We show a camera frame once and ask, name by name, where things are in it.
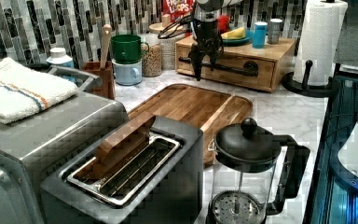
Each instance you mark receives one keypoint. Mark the wooden jar lid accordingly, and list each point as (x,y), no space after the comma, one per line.
(158,27)

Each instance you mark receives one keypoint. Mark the black french press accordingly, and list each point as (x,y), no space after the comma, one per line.
(256,171)

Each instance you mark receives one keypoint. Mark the blue bottle white cap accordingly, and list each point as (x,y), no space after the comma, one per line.
(59,57)

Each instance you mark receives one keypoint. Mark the red Froot Loops cereal box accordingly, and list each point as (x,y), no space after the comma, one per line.
(176,9)

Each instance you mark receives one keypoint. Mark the brown utensil holder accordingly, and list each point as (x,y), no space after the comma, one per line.
(107,89)

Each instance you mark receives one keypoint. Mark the glass jar with grains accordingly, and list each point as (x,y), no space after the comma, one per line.
(152,58)

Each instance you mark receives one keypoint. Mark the wooden toast slice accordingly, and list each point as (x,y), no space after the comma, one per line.
(119,147)

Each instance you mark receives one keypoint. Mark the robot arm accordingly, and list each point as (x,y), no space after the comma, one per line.
(208,10)

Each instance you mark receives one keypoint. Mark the red plush apple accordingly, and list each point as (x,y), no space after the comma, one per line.
(223,24)

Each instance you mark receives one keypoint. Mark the blue plate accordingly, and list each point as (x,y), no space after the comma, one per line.
(239,42)

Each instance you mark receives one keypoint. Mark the grey cylindrical can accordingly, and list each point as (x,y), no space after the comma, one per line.
(274,31)

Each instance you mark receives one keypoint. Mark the blue cylindrical can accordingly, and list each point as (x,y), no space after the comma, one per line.
(260,34)

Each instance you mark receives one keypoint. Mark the wooden cutting board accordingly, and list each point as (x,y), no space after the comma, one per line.
(205,109)

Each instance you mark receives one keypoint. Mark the white paper towel roll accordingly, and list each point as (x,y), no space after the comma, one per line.
(318,41)

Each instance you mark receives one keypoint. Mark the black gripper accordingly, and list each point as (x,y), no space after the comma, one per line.
(208,41)

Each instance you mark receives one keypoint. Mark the wooden drawer box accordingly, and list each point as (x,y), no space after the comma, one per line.
(274,62)

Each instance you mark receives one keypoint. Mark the silver toaster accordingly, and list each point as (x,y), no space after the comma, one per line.
(172,196)

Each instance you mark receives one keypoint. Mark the silver toaster oven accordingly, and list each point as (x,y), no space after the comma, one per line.
(32,149)

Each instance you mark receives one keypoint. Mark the green mug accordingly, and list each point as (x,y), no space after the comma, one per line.
(127,49)

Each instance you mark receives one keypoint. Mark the black paper towel holder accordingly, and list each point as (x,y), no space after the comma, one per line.
(331,89)

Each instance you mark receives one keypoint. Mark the light blue mug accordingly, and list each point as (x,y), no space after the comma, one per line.
(128,74)

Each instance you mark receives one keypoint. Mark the white striped towel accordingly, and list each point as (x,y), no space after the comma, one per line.
(25,92)

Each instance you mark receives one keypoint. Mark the yellow plush banana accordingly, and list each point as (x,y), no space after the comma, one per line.
(238,33)

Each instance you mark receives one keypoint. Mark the black drawer handle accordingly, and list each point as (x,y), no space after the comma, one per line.
(249,69)

